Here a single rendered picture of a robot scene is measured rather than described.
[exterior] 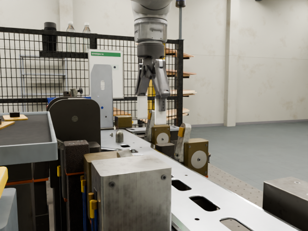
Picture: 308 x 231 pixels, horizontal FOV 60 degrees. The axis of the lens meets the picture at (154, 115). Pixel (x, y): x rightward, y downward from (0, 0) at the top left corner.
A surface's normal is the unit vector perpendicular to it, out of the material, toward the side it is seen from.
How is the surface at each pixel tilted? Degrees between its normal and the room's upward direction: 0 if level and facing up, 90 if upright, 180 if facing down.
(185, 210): 0
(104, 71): 90
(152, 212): 90
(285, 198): 90
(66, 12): 90
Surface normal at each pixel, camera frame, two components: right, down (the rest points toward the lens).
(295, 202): -0.92, 0.04
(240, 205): 0.00, -0.99
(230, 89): 0.32, 0.10
